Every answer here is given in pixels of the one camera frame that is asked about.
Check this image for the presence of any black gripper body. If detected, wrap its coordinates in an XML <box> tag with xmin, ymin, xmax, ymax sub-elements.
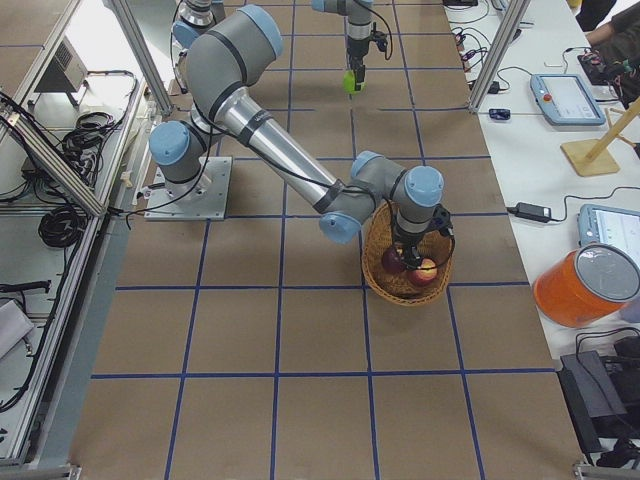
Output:
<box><xmin>392</xmin><ymin>227</ymin><xmax>425</xmax><ymax>260</ymax></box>
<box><xmin>347</xmin><ymin>37</ymin><xmax>369</xmax><ymax>75</ymax></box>

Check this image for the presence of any dark red apple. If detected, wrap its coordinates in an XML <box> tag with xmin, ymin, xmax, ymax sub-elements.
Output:
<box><xmin>381</xmin><ymin>246</ymin><xmax>406</xmax><ymax>275</ymax></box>

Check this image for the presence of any red yellow apple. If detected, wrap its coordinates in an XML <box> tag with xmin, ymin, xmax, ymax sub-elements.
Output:
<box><xmin>406</xmin><ymin>258</ymin><xmax>438</xmax><ymax>287</ymax></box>

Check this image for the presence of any green apple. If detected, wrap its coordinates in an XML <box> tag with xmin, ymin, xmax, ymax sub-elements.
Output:
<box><xmin>342</xmin><ymin>70</ymin><xmax>366</xmax><ymax>95</ymax></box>

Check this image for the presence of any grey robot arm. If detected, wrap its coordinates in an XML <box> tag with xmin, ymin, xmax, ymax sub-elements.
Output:
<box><xmin>149</xmin><ymin>1</ymin><xmax>452</xmax><ymax>270</ymax></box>
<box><xmin>172</xmin><ymin>1</ymin><xmax>388</xmax><ymax>90</ymax></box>

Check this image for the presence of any woven wicker basket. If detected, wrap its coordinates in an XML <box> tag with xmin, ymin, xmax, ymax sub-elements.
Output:
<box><xmin>361</xmin><ymin>204</ymin><xmax>456</xmax><ymax>306</ymax></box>

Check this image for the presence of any black power adapter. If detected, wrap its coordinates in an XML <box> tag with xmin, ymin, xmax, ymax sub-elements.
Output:
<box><xmin>512</xmin><ymin>202</ymin><xmax>552</xmax><ymax>223</ymax></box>

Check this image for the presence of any blue teach pendant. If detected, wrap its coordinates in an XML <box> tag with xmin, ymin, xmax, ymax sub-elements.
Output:
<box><xmin>529</xmin><ymin>74</ymin><xmax>606</xmax><ymax>126</ymax></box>
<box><xmin>577</xmin><ymin>204</ymin><xmax>639</xmax><ymax>255</ymax></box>

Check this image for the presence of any wooden stand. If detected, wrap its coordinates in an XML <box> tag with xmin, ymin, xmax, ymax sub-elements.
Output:
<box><xmin>560</xmin><ymin>99</ymin><xmax>639</xmax><ymax>177</ymax></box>

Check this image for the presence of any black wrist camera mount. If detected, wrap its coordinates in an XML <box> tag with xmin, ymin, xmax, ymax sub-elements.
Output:
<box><xmin>429</xmin><ymin>204</ymin><xmax>454</xmax><ymax>237</ymax></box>

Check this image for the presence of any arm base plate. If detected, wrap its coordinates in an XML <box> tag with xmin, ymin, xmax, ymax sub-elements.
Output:
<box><xmin>143</xmin><ymin>156</ymin><xmax>233</xmax><ymax>221</ymax></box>

